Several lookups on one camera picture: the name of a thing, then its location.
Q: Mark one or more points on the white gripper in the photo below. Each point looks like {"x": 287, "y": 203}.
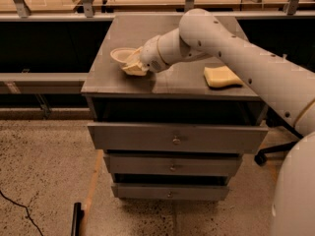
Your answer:
{"x": 151, "y": 54}

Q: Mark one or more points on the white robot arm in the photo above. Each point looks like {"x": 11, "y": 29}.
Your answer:
{"x": 286, "y": 87}

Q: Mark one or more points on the grey drawer cabinet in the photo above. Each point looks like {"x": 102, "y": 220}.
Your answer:
{"x": 179, "y": 95}

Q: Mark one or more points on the top grey drawer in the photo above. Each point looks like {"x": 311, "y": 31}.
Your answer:
{"x": 177, "y": 137}

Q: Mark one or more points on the grey drawer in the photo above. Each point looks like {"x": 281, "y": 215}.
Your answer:
{"x": 169, "y": 192}
{"x": 168, "y": 165}
{"x": 177, "y": 137}

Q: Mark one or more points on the yellow sponge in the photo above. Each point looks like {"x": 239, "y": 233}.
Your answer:
{"x": 221, "y": 77}

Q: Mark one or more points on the middle grey drawer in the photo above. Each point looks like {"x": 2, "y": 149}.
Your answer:
{"x": 168, "y": 165}

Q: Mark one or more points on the bottom grey drawer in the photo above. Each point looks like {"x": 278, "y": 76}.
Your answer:
{"x": 169, "y": 192}

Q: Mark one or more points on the black office chair base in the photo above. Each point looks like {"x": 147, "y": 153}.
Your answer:
{"x": 274, "y": 120}

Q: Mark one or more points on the black bar on floor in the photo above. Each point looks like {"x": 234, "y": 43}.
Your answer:
{"x": 76, "y": 221}

